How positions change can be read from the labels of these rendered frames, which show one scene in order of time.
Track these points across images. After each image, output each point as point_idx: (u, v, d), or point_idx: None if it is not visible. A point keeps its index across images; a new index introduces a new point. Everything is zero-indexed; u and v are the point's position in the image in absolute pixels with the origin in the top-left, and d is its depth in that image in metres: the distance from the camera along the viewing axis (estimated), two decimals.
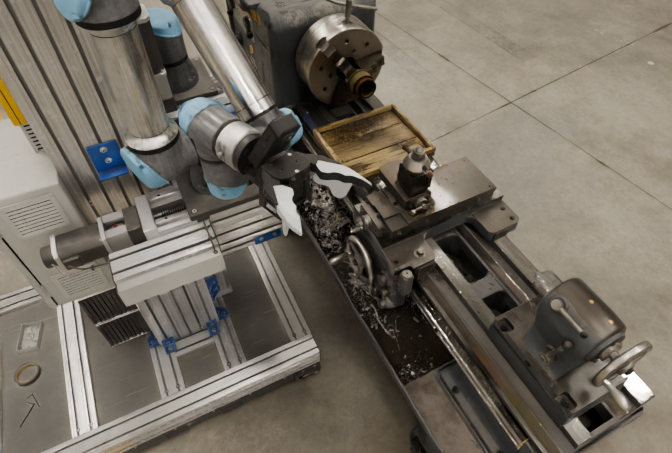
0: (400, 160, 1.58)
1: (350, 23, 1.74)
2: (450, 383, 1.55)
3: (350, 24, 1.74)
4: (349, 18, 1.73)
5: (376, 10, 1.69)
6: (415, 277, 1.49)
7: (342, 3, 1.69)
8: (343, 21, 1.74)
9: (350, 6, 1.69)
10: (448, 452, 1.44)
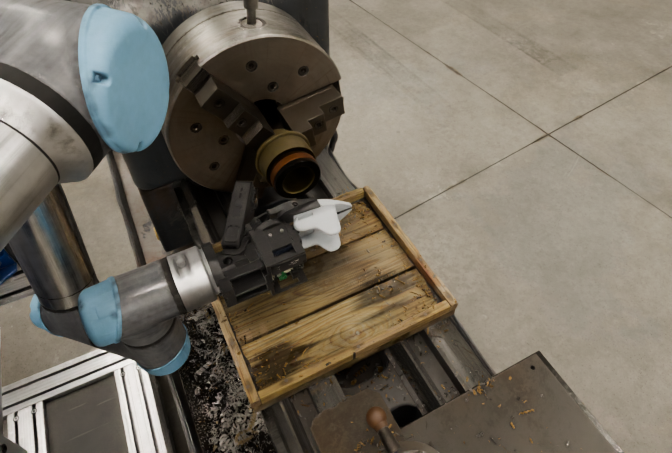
0: (370, 393, 0.59)
1: (260, 23, 0.75)
2: None
3: (259, 25, 0.74)
4: (254, 13, 0.73)
5: None
6: None
7: None
8: (243, 20, 0.75)
9: None
10: None
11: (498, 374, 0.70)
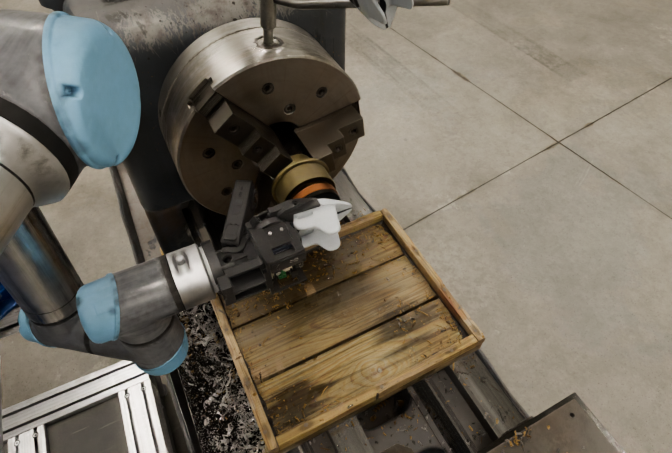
0: (401, 449, 0.54)
1: (258, 41, 0.70)
2: None
3: (260, 39, 0.71)
4: (264, 29, 0.69)
5: None
6: None
7: None
8: (275, 46, 0.70)
9: None
10: None
11: (532, 419, 0.65)
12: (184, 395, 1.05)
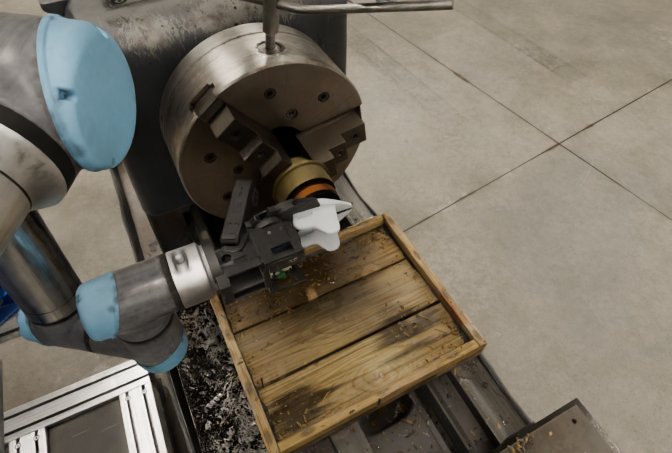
0: None
1: (260, 47, 0.70)
2: None
3: (262, 44, 0.71)
4: (266, 34, 0.69)
5: None
6: None
7: (287, 3, 0.66)
8: (277, 51, 0.70)
9: (268, 0, 0.66)
10: None
11: (534, 425, 0.65)
12: (185, 398, 1.05)
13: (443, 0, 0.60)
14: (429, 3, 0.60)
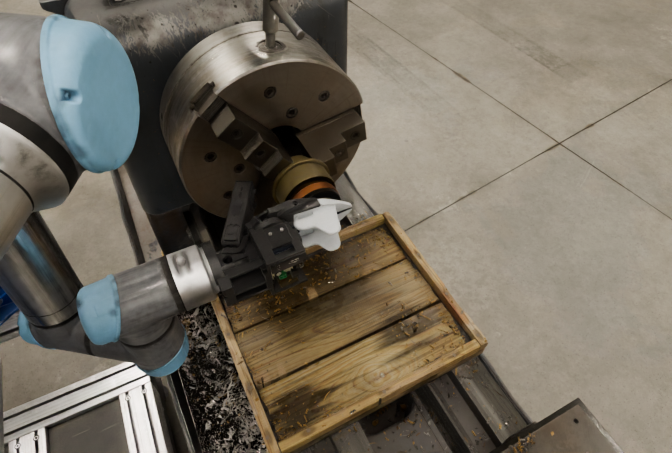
0: None
1: (276, 50, 0.69)
2: None
3: (271, 51, 0.69)
4: (270, 37, 0.68)
5: (295, 37, 0.60)
6: None
7: None
8: None
9: (266, 4, 0.65)
10: None
11: (536, 425, 0.65)
12: (185, 398, 1.05)
13: None
14: None
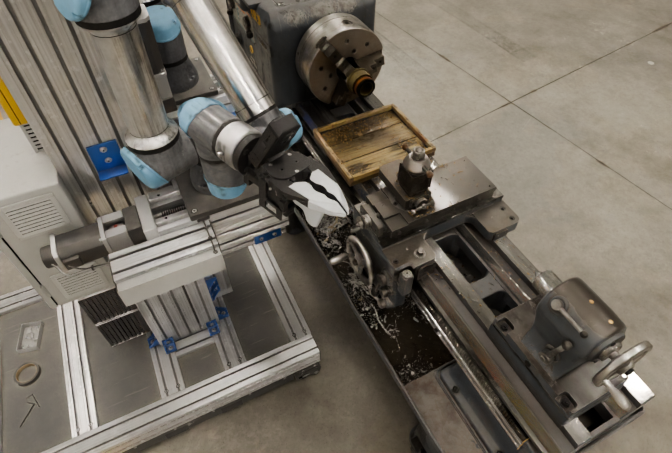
0: (400, 160, 1.58)
1: (349, 24, 1.73)
2: (450, 383, 1.55)
3: (347, 24, 1.73)
4: None
5: None
6: (415, 277, 1.49)
7: None
8: (346, 21, 1.75)
9: None
10: (448, 452, 1.44)
11: None
12: None
13: None
14: None
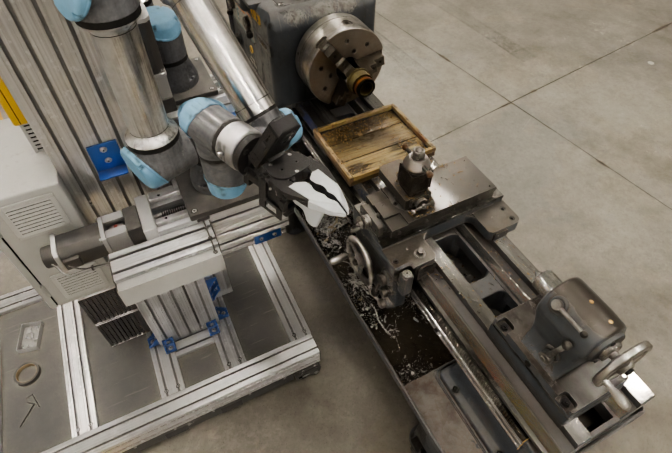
0: (400, 160, 1.58)
1: (349, 24, 1.73)
2: (450, 383, 1.55)
3: (347, 24, 1.73)
4: None
5: None
6: (415, 277, 1.49)
7: None
8: (346, 21, 1.75)
9: None
10: (448, 452, 1.44)
11: None
12: None
13: None
14: None
